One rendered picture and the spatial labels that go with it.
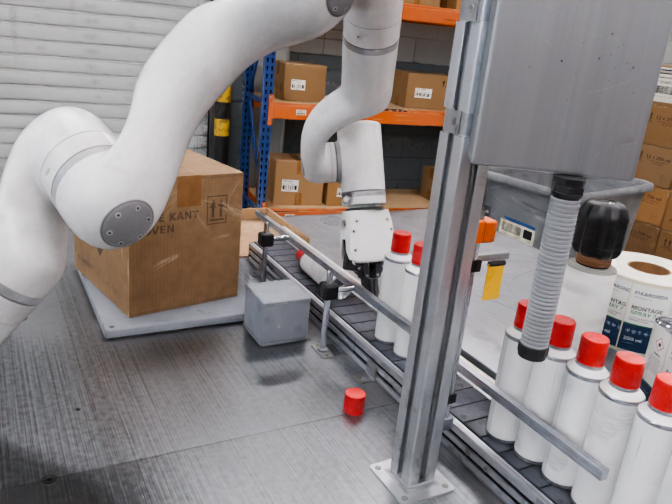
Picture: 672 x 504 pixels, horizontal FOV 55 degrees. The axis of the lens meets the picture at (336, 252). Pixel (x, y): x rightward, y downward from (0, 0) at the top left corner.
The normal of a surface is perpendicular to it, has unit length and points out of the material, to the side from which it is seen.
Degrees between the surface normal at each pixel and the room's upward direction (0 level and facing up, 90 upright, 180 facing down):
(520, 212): 94
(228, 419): 0
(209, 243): 90
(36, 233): 47
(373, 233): 70
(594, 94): 90
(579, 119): 90
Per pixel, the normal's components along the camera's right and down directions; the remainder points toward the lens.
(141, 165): 0.72, 0.07
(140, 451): 0.10, -0.94
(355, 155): -0.01, 0.01
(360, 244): 0.41, -0.02
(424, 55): 0.34, 0.33
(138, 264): 0.63, 0.31
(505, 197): -0.78, 0.19
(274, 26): 0.04, 0.88
